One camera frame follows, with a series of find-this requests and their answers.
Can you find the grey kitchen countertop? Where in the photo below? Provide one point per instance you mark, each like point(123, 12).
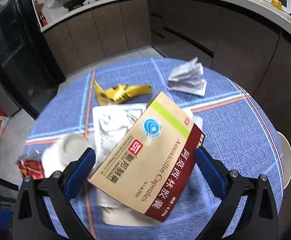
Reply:
point(259, 7)

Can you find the white paper cup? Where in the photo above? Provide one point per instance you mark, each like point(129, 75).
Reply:
point(62, 152)

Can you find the black wok left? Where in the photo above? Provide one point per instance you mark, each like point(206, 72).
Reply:
point(73, 4)

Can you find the yellow crumpled wrapper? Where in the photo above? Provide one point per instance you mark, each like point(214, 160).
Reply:
point(119, 93)

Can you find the white tissue paper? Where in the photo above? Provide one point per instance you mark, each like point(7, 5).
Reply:
point(111, 123)

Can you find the blue plaid tablecloth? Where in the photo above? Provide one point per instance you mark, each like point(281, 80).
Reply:
point(237, 131)

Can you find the black glass door refrigerator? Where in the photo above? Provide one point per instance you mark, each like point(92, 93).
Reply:
point(29, 72)

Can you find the crumpled silver foil wrapper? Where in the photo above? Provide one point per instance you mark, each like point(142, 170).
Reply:
point(188, 78)

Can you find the yellow sponge item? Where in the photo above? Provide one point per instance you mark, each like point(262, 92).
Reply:
point(277, 4)

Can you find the amoxicillin capsules box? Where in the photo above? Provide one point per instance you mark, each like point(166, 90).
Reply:
point(150, 167)

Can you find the red bottle on shelf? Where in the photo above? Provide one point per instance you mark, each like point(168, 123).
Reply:
point(42, 18)

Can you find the white trash bin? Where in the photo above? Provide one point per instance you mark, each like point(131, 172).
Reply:
point(286, 148)

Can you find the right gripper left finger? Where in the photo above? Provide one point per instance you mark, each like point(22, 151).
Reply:
point(31, 219)

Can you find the red snack wrapper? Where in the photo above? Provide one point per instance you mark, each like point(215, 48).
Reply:
point(30, 165)

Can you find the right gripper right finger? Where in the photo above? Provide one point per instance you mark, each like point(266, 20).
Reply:
point(259, 219)

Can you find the kitchen base cabinets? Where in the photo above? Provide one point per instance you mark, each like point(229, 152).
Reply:
point(242, 45)

